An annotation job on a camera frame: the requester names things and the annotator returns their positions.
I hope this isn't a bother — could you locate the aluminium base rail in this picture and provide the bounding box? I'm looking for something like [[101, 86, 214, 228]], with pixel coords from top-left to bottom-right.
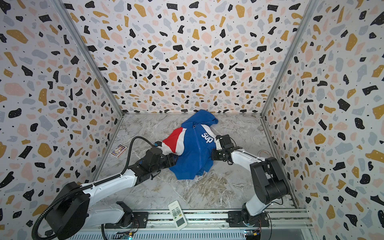
[[71, 209, 317, 240]]

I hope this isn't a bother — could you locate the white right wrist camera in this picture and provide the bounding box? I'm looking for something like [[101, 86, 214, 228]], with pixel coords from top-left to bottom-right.
[[215, 136, 222, 150]]

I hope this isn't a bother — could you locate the white remote control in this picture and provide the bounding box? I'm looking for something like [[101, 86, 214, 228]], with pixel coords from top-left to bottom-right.
[[168, 201, 188, 231]]

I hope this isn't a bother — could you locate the small playing card box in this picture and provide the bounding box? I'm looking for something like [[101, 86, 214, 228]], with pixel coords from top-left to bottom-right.
[[110, 144, 127, 158]]

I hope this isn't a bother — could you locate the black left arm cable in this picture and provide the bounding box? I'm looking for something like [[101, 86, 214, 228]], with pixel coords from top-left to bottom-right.
[[119, 135, 155, 176]]

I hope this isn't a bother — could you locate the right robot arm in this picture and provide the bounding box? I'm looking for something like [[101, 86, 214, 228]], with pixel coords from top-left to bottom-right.
[[212, 135, 290, 227]]

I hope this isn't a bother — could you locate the blue red white jacket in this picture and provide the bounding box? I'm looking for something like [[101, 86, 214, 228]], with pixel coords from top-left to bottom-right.
[[156, 110, 219, 180]]

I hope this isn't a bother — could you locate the clear tape roll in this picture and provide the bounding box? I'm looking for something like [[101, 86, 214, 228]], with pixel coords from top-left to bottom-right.
[[258, 150, 273, 158]]

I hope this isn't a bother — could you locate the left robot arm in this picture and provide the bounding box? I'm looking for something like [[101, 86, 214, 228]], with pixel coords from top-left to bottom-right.
[[32, 147, 178, 240]]

